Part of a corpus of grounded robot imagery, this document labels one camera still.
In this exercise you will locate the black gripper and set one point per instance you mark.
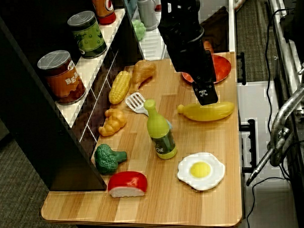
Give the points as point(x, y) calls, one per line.
point(192, 64)

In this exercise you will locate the yellow toy banana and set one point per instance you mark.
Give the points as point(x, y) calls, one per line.
point(207, 112)

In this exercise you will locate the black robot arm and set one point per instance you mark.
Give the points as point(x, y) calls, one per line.
point(180, 14)

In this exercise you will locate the red plate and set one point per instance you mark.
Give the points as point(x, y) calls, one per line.
point(222, 68)

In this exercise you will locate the green oil bottle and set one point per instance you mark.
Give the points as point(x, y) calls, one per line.
point(161, 133)

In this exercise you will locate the brown toy chicken drumstick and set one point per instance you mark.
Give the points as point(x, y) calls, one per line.
point(143, 71)

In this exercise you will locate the white toy spatula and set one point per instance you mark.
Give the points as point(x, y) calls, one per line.
point(135, 102)

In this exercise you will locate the toy fried egg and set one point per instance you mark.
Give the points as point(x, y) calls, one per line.
point(201, 171)

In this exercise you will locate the metal clamp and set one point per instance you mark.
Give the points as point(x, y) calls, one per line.
point(281, 123)

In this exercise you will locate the yellow toy corn cob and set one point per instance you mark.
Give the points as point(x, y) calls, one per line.
point(120, 87)

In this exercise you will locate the light green toy lettuce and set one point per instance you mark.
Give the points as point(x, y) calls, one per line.
point(139, 30)

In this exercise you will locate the orange toy croissant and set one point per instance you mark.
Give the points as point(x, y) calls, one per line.
point(113, 122)

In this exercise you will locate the small red can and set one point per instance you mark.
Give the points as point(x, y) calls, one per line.
point(158, 6)

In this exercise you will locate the green toy broccoli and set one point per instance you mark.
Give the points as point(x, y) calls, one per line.
point(107, 159)

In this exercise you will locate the red toy sushi piece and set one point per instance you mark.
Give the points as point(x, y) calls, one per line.
point(127, 183)

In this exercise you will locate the white drawer cabinet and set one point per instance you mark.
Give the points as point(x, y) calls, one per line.
point(267, 205)

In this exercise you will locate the green vegetable can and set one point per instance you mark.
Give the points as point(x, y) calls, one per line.
point(88, 36)

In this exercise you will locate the red soup can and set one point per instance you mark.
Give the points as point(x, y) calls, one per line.
point(103, 7)

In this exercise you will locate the brown beans can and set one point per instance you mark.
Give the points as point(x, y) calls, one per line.
point(63, 80)

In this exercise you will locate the black shelf unit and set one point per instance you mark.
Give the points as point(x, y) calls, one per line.
point(34, 124)

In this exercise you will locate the aluminium frame rail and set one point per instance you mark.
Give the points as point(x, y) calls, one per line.
point(285, 37)

